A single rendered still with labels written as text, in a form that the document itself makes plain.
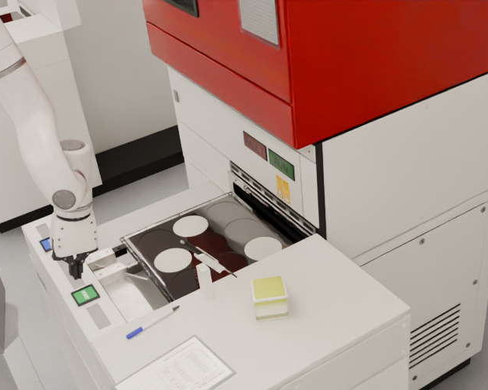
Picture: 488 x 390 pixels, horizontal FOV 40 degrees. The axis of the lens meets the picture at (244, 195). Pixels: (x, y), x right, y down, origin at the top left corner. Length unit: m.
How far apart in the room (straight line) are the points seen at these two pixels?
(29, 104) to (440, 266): 1.34
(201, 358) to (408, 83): 0.83
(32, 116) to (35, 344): 1.77
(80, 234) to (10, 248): 2.13
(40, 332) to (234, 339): 1.73
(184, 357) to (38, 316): 1.79
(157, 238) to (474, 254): 1.02
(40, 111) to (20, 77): 0.08
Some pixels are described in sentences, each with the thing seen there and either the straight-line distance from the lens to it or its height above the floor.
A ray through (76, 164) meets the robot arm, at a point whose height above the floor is 1.33.
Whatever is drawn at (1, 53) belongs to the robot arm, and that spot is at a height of 1.58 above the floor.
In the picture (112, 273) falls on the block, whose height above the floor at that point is 0.91.
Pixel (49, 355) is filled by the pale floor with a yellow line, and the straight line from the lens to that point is 2.99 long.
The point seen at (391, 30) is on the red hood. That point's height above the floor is 1.44.
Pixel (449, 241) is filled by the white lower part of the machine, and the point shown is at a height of 0.70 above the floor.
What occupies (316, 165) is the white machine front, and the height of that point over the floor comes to 1.16.
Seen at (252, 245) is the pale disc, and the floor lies 0.90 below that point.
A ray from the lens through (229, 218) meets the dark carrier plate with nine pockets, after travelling 1.94.
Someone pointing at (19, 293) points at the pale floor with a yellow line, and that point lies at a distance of 3.36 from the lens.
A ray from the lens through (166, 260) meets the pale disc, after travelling 1.82.
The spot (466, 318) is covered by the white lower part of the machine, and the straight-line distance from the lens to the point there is 2.48.
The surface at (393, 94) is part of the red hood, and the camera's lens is 1.71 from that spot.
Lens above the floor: 2.02
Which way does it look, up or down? 34 degrees down
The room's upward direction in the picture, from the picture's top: 7 degrees counter-clockwise
